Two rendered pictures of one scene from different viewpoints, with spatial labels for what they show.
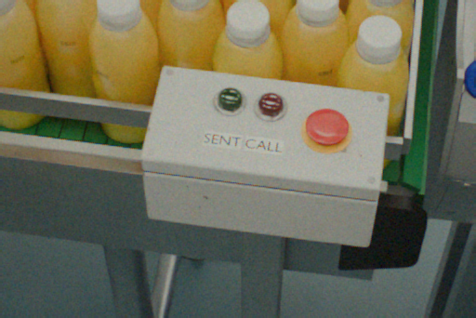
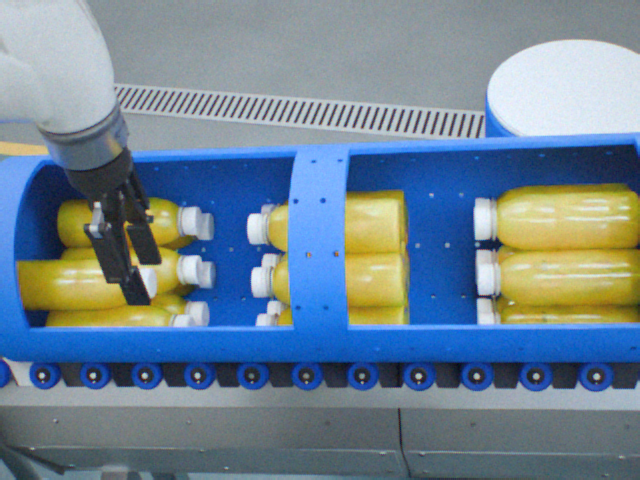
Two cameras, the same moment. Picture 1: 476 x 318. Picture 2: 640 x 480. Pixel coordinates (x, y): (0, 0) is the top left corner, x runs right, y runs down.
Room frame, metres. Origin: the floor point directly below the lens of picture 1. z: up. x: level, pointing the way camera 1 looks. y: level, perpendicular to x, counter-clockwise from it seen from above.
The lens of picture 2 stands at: (0.03, -0.79, 1.95)
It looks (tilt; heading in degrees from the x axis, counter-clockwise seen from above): 46 degrees down; 10
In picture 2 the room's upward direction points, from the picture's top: 10 degrees counter-clockwise
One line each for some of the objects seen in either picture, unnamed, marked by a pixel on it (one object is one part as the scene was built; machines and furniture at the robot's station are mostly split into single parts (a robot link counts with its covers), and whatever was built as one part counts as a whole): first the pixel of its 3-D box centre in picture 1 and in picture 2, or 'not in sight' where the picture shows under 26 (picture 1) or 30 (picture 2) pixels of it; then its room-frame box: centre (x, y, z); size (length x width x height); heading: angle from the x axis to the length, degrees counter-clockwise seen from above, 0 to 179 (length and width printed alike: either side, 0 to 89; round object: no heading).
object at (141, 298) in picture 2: not in sight; (132, 286); (0.75, -0.43, 1.14); 0.03 x 0.01 x 0.07; 87
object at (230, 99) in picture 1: (230, 98); not in sight; (0.59, 0.07, 1.11); 0.02 x 0.02 x 0.01
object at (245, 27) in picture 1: (247, 20); not in sight; (0.70, 0.06, 1.08); 0.04 x 0.04 x 0.02
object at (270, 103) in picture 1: (271, 103); not in sight; (0.59, 0.03, 1.11); 0.02 x 0.02 x 0.01
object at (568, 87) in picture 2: not in sight; (576, 92); (1.20, -1.05, 1.03); 0.28 x 0.28 x 0.01
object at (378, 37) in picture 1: (379, 36); not in sight; (0.69, -0.06, 1.08); 0.04 x 0.04 x 0.02
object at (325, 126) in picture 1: (326, 127); not in sight; (0.57, -0.02, 1.11); 0.04 x 0.04 x 0.01
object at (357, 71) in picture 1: (370, 99); not in sight; (0.69, -0.06, 0.99); 0.07 x 0.07 x 0.18
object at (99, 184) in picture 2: not in sight; (103, 178); (0.78, -0.43, 1.29); 0.08 x 0.07 x 0.09; 177
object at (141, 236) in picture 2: not in sight; (144, 245); (0.82, -0.43, 1.14); 0.03 x 0.01 x 0.07; 87
